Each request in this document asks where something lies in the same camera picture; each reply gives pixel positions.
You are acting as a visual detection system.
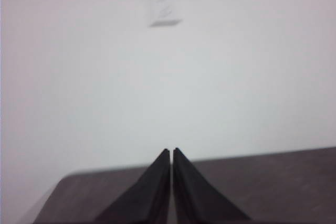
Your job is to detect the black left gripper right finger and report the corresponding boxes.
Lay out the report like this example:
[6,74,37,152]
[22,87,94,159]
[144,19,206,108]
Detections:
[172,147,253,224]

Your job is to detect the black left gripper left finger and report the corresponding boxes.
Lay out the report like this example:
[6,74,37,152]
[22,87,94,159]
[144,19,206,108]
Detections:
[93,148,171,224]

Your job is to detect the white wall socket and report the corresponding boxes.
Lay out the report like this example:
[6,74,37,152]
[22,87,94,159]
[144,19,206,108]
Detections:
[143,0,183,28]

